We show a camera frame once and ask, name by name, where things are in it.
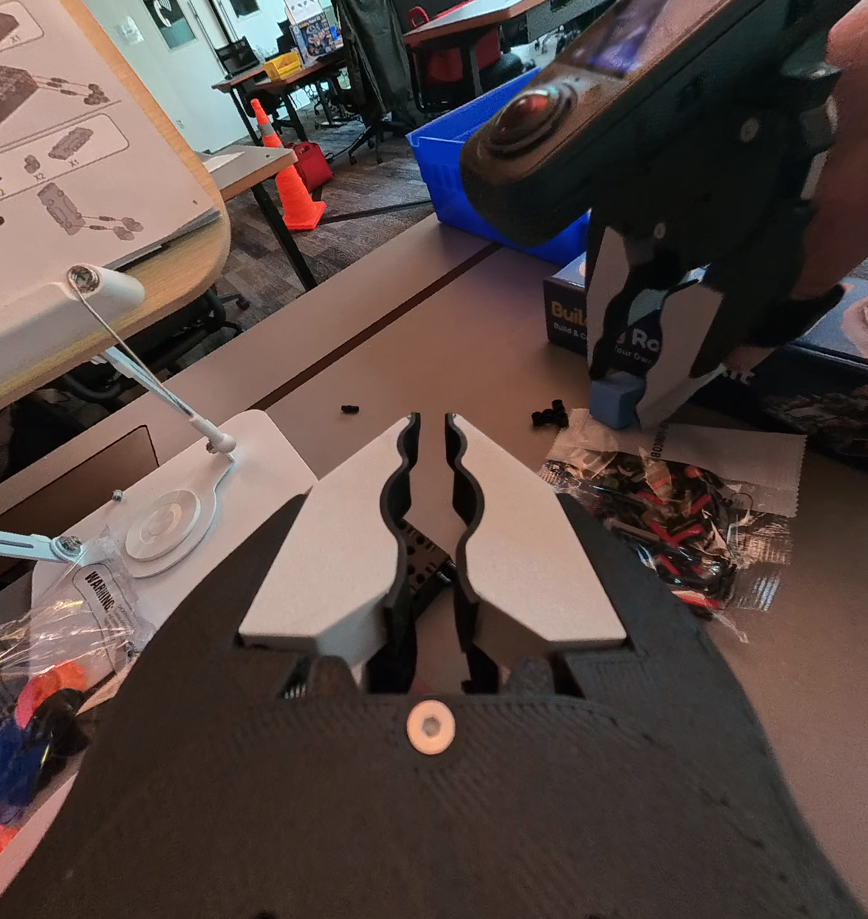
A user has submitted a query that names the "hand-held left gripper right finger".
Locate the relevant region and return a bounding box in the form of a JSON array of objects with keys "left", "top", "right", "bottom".
[{"left": 446, "top": 414, "right": 629, "bottom": 683}]

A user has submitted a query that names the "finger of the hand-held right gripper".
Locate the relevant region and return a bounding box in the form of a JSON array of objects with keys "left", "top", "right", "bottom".
[
  {"left": 643, "top": 285, "right": 774, "bottom": 429},
  {"left": 588, "top": 227, "right": 653, "bottom": 386}
]

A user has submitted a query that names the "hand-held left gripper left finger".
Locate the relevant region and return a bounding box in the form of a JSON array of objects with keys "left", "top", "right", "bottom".
[{"left": 241, "top": 414, "right": 423, "bottom": 687}]

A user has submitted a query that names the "blue foam cube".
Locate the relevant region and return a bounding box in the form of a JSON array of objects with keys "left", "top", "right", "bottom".
[{"left": 590, "top": 374, "right": 645, "bottom": 430}]

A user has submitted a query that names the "white label wheels bag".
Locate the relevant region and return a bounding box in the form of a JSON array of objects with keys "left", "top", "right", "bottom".
[{"left": 0, "top": 575, "right": 156, "bottom": 884}]

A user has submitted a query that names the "grey desk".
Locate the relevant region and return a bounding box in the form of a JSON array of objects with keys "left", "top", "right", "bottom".
[{"left": 0, "top": 213, "right": 868, "bottom": 919}]

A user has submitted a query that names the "person's right hand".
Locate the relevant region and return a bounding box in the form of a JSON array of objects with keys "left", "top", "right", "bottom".
[{"left": 801, "top": 0, "right": 868, "bottom": 298}]

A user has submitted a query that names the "white book stand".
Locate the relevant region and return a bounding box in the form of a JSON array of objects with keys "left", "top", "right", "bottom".
[{"left": 0, "top": 202, "right": 320, "bottom": 618}]

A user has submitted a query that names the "silver plastic parts bag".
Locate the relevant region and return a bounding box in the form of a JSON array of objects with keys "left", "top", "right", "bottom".
[{"left": 542, "top": 410, "right": 805, "bottom": 621}]

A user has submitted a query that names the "blue robot kit box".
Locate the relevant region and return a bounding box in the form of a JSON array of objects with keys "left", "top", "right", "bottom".
[{"left": 545, "top": 245, "right": 868, "bottom": 478}]

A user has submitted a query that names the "blue plastic bin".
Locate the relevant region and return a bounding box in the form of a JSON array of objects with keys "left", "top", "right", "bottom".
[{"left": 409, "top": 65, "right": 596, "bottom": 268}]

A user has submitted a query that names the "clear empty plastic bag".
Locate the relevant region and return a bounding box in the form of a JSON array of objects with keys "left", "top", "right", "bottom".
[{"left": 68, "top": 560, "right": 155, "bottom": 654}]

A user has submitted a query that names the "red plastic object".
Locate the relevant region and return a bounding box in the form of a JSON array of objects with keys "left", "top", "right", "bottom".
[{"left": 291, "top": 140, "right": 334, "bottom": 195}]

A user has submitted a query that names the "orange traffic cone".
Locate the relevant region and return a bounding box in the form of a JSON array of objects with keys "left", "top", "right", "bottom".
[{"left": 251, "top": 98, "right": 327, "bottom": 232}]

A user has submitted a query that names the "wooden background table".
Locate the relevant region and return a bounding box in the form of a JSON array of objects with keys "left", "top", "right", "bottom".
[{"left": 202, "top": 144, "right": 320, "bottom": 291}]

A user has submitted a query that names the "instruction booklet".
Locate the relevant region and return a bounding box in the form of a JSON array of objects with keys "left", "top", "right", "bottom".
[{"left": 0, "top": 0, "right": 223, "bottom": 320}]

